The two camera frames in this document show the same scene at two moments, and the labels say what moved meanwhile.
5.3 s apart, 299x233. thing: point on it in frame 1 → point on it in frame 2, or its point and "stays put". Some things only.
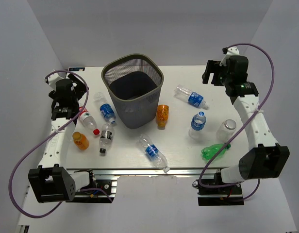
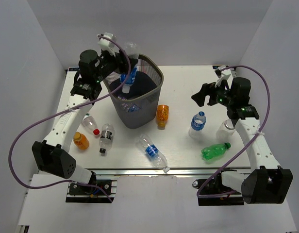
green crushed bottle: x=208 y=153 stays put
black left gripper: x=80 y=88 → x=123 y=67
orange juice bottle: x=80 y=141 stays put
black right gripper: x=212 y=67 → x=207 y=90
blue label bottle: x=198 y=122 stays put
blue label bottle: x=193 y=98 → x=130 y=107
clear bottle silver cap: x=226 y=130 stays put
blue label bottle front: x=152 y=151 stays put
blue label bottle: x=107 y=109 → x=131 y=78
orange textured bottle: x=162 y=116 stays put
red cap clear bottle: x=86 y=117 stays put
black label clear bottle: x=107 y=132 stays put
